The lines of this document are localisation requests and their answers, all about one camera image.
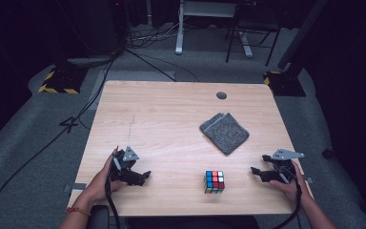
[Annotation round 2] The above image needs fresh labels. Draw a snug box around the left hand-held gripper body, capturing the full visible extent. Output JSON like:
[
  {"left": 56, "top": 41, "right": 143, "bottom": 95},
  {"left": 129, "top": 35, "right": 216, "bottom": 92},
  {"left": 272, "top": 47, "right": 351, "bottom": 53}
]
[{"left": 108, "top": 145, "right": 140, "bottom": 186}]

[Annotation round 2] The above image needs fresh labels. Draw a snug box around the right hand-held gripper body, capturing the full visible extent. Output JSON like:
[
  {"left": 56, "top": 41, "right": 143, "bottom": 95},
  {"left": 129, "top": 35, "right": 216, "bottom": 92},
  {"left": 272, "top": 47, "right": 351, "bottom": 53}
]
[{"left": 267, "top": 148, "right": 305, "bottom": 184}]

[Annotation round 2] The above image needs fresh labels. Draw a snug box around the multicoloured puzzle cube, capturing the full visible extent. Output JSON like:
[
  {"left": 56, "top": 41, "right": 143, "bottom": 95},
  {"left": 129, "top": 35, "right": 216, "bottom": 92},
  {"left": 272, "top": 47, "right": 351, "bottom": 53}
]
[{"left": 204, "top": 170, "right": 226, "bottom": 195}]

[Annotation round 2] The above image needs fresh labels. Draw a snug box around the grey cloth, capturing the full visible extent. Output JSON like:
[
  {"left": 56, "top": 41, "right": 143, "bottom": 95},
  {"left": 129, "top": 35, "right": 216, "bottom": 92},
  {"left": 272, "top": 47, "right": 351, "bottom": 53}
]
[{"left": 199, "top": 112, "right": 251, "bottom": 156}]

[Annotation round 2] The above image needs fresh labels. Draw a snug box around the person's right hand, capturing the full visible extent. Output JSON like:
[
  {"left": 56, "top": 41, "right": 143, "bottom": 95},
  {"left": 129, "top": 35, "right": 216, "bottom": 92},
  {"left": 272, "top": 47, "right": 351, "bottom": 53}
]
[{"left": 269, "top": 161, "right": 313, "bottom": 204}]

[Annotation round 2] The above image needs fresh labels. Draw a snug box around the person's left hand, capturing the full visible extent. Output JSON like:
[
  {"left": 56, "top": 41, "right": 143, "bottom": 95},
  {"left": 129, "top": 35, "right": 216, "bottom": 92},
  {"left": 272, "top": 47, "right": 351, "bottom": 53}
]
[{"left": 84, "top": 155, "right": 128, "bottom": 204}]

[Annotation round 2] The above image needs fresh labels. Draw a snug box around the small black floor foot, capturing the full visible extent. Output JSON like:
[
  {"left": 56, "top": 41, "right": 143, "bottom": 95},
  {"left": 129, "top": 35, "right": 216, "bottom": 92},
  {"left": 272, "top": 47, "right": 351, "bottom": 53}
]
[{"left": 321, "top": 146, "right": 335, "bottom": 159}]

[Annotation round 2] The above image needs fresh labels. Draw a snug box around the black chair armrest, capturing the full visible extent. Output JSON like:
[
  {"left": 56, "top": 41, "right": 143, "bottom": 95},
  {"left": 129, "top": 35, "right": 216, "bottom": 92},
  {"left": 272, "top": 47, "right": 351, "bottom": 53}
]
[{"left": 87, "top": 204, "right": 111, "bottom": 229}]

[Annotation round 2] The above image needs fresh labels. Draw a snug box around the person's dark clothing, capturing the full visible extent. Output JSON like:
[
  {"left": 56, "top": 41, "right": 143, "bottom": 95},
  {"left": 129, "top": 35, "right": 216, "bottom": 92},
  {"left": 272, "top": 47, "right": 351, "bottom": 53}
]
[{"left": 125, "top": 215, "right": 261, "bottom": 229}]

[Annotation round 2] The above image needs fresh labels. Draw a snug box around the black yellow striped stand base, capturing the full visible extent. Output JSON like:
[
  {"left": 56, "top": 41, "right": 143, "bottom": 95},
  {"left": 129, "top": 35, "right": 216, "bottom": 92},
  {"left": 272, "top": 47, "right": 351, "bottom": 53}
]
[
  {"left": 263, "top": 70, "right": 307, "bottom": 97},
  {"left": 37, "top": 65, "right": 89, "bottom": 94}
]

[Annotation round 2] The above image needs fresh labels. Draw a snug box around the dark slanted stand pole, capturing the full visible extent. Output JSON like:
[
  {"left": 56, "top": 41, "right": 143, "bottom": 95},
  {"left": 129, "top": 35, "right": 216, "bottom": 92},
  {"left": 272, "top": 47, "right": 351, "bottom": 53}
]
[{"left": 277, "top": 0, "right": 328, "bottom": 71}]

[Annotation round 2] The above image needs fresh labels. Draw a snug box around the dark equipment cabinet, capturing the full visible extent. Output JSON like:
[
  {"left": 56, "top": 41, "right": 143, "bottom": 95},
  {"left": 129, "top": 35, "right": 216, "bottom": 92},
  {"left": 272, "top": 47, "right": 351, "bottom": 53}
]
[{"left": 66, "top": 0, "right": 130, "bottom": 69}]

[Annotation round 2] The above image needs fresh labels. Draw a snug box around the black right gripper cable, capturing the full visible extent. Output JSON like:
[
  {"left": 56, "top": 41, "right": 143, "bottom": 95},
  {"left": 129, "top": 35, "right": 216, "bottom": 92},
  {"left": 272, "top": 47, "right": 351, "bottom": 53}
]
[{"left": 273, "top": 166, "right": 303, "bottom": 229}]

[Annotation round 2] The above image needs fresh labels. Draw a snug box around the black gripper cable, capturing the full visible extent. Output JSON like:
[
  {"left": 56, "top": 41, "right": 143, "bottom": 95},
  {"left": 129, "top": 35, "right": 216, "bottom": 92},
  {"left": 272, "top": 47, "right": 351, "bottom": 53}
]
[
  {"left": 273, "top": 166, "right": 303, "bottom": 229},
  {"left": 104, "top": 176, "right": 122, "bottom": 229}
]

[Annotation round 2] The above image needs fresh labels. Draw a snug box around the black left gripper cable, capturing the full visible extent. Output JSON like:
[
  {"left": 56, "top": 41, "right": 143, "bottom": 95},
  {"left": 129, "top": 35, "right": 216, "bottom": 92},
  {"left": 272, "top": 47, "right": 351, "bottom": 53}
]
[{"left": 104, "top": 176, "right": 122, "bottom": 229}]

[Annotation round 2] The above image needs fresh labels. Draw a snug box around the red string bracelet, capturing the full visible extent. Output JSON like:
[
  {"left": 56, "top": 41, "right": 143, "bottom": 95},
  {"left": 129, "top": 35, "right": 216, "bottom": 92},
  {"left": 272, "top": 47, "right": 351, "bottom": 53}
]
[{"left": 65, "top": 206, "right": 92, "bottom": 218}]

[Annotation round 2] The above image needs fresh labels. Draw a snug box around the long black floor cable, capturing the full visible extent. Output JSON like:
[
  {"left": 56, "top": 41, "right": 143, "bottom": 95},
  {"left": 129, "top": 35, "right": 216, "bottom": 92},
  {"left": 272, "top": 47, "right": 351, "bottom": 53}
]
[{"left": 0, "top": 55, "right": 119, "bottom": 225}]

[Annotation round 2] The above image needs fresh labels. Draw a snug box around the thin black floor cable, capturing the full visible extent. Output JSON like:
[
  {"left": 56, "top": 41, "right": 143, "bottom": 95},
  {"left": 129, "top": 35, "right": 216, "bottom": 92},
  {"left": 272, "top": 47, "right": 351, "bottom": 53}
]
[{"left": 124, "top": 47, "right": 200, "bottom": 83}]

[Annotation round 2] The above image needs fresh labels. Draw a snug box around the black metal chair frame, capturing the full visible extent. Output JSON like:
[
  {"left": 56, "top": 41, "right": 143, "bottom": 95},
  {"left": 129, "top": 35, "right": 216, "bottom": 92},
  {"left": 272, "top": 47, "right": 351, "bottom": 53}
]
[{"left": 224, "top": 0, "right": 282, "bottom": 68}]

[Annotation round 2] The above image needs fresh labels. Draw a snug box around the bundle of floor cables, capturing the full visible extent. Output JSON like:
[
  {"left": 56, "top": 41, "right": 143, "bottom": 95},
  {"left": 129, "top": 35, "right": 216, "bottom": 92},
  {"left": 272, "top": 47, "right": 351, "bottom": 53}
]
[{"left": 127, "top": 20, "right": 186, "bottom": 50}]

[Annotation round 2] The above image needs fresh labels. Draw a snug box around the white desk frame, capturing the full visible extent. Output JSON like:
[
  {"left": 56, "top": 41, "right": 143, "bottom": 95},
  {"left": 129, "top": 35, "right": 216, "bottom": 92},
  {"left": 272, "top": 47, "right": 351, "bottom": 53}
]
[{"left": 174, "top": 0, "right": 254, "bottom": 58}]

